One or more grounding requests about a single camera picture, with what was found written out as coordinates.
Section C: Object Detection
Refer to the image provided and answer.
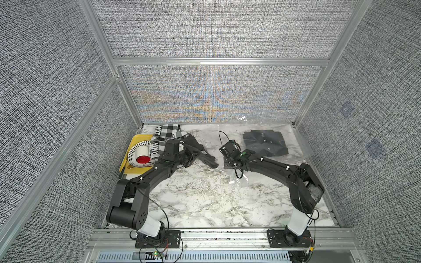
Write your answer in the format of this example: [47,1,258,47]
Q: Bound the black shirt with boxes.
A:
[243,130,289,157]

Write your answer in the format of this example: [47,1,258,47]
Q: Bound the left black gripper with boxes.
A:
[173,146,200,168]

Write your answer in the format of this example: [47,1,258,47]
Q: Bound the black white checkered cloth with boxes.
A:
[149,124,190,160]

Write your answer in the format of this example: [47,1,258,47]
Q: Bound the yellow tray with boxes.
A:
[120,134,153,174]

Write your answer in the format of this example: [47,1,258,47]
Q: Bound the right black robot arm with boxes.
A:
[219,140,325,237]

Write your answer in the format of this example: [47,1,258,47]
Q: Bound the green pen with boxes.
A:
[118,167,125,180]

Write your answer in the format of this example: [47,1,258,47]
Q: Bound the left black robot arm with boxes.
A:
[106,149,201,237]

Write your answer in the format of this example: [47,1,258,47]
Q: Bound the clear vacuum bag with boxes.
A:
[192,124,324,202]

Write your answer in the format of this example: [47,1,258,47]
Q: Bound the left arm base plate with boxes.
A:
[135,230,182,249]

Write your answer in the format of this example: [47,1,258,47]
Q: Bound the aluminium front rail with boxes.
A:
[82,227,368,263]

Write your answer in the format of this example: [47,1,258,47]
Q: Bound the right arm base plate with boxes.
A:
[266,229,314,248]

